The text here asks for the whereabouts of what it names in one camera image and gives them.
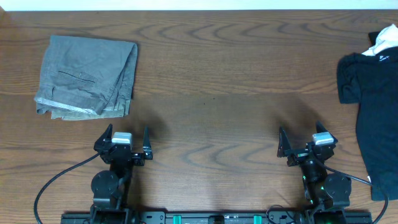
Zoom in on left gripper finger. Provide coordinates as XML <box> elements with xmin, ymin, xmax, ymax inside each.
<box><xmin>93</xmin><ymin>124</ymin><xmax>113</xmax><ymax>152</ymax></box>
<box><xmin>142</xmin><ymin>127</ymin><xmax>153</xmax><ymax>160</ymax></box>

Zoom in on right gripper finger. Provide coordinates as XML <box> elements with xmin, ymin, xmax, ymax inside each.
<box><xmin>315</xmin><ymin>121</ymin><xmax>338</xmax><ymax>144</ymax></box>
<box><xmin>277</xmin><ymin>126</ymin><xmax>292</xmax><ymax>157</ymax></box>

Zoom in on black Nike t-shirt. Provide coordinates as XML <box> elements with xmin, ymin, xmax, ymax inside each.
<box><xmin>336</xmin><ymin>47</ymin><xmax>397</xmax><ymax>201</ymax></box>

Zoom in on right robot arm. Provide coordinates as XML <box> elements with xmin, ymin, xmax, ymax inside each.
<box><xmin>277</xmin><ymin>121</ymin><xmax>351</xmax><ymax>223</ymax></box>

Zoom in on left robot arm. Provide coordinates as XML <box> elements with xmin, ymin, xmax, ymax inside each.
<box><xmin>89</xmin><ymin>124</ymin><xmax>153</xmax><ymax>224</ymax></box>

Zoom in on folded grey shorts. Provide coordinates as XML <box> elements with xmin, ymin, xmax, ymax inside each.
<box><xmin>34</xmin><ymin>35</ymin><xmax>138</xmax><ymax>121</ymax></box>

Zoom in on black garment under white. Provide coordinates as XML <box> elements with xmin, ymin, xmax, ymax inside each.
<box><xmin>368</xmin><ymin>31</ymin><xmax>380</xmax><ymax>46</ymax></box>

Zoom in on white crumpled garment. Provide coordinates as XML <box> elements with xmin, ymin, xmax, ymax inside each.
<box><xmin>362</xmin><ymin>24</ymin><xmax>397</xmax><ymax>56</ymax></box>

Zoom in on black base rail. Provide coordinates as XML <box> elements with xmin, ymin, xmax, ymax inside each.
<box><xmin>60</xmin><ymin>210</ymin><xmax>373</xmax><ymax>224</ymax></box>

